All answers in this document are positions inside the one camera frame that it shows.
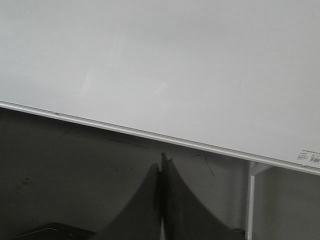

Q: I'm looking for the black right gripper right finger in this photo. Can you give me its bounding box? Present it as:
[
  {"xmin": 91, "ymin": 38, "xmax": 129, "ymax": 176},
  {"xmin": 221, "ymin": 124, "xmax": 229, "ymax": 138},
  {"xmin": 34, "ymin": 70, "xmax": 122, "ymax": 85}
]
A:
[{"xmin": 161, "ymin": 153, "xmax": 244, "ymax": 240}]

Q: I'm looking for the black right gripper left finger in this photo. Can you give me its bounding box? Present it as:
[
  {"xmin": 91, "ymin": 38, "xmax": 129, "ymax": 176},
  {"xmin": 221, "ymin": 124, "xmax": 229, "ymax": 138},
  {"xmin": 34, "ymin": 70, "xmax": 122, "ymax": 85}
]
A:
[{"xmin": 94, "ymin": 163, "xmax": 162, "ymax": 240}]

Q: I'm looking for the grey whiteboard stand leg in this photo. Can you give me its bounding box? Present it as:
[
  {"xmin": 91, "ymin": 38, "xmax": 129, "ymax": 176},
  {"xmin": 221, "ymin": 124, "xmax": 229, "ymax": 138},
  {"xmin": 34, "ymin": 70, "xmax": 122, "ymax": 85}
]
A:
[{"xmin": 245, "ymin": 161, "xmax": 272, "ymax": 240}]

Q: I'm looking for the aluminium whiteboard marker tray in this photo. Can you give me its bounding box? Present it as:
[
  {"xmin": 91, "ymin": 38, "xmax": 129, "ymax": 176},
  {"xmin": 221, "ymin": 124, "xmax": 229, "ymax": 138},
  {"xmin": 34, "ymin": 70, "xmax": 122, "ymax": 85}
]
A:
[{"xmin": 0, "ymin": 100, "xmax": 320, "ymax": 176}]

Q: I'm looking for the large white whiteboard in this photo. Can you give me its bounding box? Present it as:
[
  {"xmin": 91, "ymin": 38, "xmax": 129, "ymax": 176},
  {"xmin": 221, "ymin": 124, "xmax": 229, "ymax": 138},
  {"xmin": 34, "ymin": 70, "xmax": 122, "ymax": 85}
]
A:
[{"xmin": 0, "ymin": 0, "xmax": 320, "ymax": 168}]

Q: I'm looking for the dark box at bottom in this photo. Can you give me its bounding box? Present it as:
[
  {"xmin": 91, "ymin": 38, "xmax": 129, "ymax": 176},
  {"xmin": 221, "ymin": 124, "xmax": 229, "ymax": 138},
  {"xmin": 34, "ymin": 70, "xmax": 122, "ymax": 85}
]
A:
[{"xmin": 13, "ymin": 222, "xmax": 97, "ymax": 240}]

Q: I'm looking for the white barcode label sticker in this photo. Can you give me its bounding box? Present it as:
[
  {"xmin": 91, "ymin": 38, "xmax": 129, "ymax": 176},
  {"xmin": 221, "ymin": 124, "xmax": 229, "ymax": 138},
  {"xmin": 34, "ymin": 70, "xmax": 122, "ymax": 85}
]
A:
[{"xmin": 297, "ymin": 149, "xmax": 320, "ymax": 164}]

